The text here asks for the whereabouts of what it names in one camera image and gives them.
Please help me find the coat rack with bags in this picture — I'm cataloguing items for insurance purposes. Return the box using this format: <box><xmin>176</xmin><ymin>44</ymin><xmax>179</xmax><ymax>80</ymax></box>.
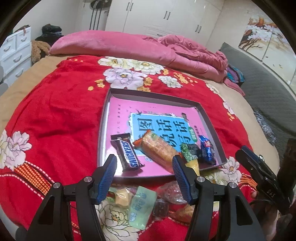
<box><xmin>89</xmin><ymin>0</ymin><xmax>111</xmax><ymax>32</ymax></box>

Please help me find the white wardrobe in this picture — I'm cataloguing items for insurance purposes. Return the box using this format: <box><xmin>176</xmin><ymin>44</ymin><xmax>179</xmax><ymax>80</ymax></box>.
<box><xmin>105</xmin><ymin>0</ymin><xmax>221</xmax><ymax>47</ymax></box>

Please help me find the colourful striped cloth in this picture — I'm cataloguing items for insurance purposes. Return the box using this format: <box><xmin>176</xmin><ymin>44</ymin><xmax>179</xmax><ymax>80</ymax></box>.
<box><xmin>225</xmin><ymin>65</ymin><xmax>245</xmax><ymax>84</ymax></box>

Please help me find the white drawer cabinet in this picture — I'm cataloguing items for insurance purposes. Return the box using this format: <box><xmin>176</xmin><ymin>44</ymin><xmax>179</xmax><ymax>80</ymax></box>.
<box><xmin>0</xmin><ymin>27</ymin><xmax>31</xmax><ymax>85</ymax></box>

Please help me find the clear red print packet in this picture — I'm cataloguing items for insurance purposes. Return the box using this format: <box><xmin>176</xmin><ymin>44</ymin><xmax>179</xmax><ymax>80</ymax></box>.
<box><xmin>157</xmin><ymin>181</ymin><xmax>186</xmax><ymax>205</ymax></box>

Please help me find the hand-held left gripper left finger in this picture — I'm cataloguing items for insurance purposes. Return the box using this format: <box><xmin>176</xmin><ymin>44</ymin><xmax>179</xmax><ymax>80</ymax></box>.
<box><xmin>28</xmin><ymin>154</ymin><xmax>117</xmax><ymax>241</ymax></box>

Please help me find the orange bread packet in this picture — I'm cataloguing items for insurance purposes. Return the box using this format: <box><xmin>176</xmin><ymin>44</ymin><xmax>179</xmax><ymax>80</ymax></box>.
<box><xmin>133</xmin><ymin>130</ymin><xmax>183</xmax><ymax>168</ymax></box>

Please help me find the green seaweed packet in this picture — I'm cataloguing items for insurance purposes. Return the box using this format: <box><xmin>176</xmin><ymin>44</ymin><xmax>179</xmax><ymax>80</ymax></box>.
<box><xmin>180</xmin><ymin>143</ymin><xmax>202</xmax><ymax>163</ymax></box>

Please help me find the silver crinkled plastic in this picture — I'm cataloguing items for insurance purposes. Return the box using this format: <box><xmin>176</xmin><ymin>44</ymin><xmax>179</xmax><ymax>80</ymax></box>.
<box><xmin>253</xmin><ymin>110</ymin><xmax>277</xmax><ymax>146</ymax></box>

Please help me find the small dark brown chocolate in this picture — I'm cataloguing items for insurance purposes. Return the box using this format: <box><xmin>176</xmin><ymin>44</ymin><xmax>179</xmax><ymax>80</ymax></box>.
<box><xmin>152</xmin><ymin>200</ymin><xmax>170</xmax><ymax>217</ymax></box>

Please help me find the dark cardboard tray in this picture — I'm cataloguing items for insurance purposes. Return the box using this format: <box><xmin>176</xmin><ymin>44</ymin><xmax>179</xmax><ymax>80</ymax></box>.
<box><xmin>97</xmin><ymin>88</ymin><xmax>227</xmax><ymax>178</ymax></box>

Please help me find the brown knitted blanket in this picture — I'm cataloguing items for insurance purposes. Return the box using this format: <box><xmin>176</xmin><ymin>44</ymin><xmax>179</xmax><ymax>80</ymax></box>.
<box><xmin>31</xmin><ymin>40</ymin><xmax>51</xmax><ymax>64</ymax></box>

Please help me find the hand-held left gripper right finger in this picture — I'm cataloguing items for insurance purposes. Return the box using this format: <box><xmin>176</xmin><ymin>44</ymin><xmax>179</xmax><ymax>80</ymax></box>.
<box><xmin>172</xmin><ymin>155</ymin><xmax>266</xmax><ymax>241</ymax></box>

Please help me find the brown chocolate bar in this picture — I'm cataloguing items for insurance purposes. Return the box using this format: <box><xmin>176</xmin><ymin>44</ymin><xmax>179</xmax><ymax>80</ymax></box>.
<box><xmin>110</xmin><ymin>133</ymin><xmax>144</xmax><ymax>172</ymax></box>

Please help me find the crumpled pink blanket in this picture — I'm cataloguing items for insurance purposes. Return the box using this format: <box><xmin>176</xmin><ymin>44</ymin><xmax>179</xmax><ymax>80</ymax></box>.
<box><xmin>157</xmin><ymin>35</ymin><xmax>245</xmax><ymax>96</ymax></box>

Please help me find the grey quilted headboard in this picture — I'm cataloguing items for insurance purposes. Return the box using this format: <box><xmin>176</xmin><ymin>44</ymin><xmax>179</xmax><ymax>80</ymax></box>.
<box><xmin>218</xmin><ymin>42</ymin><xmax>296</xmax><ymax>158</ymax></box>

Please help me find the black clothing pile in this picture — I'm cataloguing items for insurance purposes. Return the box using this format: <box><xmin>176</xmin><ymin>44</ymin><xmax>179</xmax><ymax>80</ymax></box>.
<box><xmin>35</xmin><ymin>24</ymin><xmax>64</xmax><ymax>43</ymax></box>

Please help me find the yellow wafer packet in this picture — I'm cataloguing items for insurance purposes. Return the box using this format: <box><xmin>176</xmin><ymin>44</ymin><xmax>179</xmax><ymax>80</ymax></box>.
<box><xmin>186</xmin><ymin>159</ymin><xmax>200</xmax><ymax>176</ymax></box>

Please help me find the blue cookie packet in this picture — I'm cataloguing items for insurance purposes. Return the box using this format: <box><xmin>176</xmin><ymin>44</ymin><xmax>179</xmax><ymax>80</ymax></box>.
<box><xmin>198</xmin><ymin>135</ymin><xmax>217</xmax><ymax>165</ymax></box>

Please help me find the light green pastry packet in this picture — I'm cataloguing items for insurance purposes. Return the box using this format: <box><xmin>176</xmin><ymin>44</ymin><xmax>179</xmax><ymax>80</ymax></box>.
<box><xmin>109</xmin><ymin>185</ymin><xmax>158</xmax><ymax>230</ymax></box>

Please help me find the pink book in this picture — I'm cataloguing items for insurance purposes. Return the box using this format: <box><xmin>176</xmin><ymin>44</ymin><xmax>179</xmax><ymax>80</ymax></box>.
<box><xmin>104</xmin><ymin>96</ymin><xmax>210</xmax><ymax>176</ymax></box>

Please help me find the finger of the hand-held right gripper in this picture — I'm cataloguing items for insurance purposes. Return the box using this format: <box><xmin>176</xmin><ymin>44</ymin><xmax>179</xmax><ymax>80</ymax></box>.
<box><xmin>235</xmin><ymin>149</ymin><xmax>274</xmax><ymax>188</ymax></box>
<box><xmin>242</xmin><ymin>146</ymin><xmax>281</xmax><ymax>180</ymax></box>

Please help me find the smooth pink quilt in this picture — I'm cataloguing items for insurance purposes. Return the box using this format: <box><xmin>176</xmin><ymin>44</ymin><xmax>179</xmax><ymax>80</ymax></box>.
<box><xmin>48</xmin><ymin>31</ymin><xmax>227</xmax><ymax>82</ymax></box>

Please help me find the floral wall painting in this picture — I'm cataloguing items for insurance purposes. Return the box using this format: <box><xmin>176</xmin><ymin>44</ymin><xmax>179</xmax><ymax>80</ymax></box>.
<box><xmin>238</xmin><ymin>14</ymin><xmax>296</xmax><ymax>88</ymax></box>

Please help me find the red floral blanket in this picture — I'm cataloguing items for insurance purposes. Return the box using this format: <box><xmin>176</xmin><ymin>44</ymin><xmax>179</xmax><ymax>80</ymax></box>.
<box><xmin>0</xmin><ymin>56</ymin><xmax>262</xmax><ymax>237</ymax></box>

